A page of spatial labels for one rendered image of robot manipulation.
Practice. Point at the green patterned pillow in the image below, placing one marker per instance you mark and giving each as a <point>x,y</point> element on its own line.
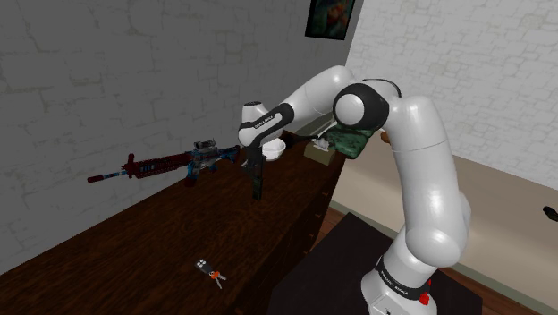
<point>348,140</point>

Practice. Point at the white bowl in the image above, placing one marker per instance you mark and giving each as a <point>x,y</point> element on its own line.
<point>273,151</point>

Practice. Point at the red and blue toy rifle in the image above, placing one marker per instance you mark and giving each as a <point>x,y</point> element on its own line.
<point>150,166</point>

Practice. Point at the black robot stand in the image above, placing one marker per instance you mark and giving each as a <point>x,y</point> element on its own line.
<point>322,270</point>

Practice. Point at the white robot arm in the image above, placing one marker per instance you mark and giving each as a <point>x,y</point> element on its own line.
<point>425,183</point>

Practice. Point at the beige tissue box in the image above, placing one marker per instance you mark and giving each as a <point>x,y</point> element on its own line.
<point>318,153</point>

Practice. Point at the dark wooden chest of drawers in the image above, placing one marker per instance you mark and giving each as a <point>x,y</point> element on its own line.
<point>165,227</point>

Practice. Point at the black key fob with keys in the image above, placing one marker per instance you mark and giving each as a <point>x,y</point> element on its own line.
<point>203,265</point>

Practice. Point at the small orange thing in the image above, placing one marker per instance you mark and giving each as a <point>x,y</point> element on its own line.
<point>385,137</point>

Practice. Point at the beige bed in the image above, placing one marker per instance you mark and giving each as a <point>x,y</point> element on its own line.
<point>501,218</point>

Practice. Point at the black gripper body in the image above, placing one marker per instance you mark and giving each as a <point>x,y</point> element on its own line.
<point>254,163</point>

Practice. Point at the dark framed wall picture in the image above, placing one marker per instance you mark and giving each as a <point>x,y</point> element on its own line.
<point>329,17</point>

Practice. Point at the small black thing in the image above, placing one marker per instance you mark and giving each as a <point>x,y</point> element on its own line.
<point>551,213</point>

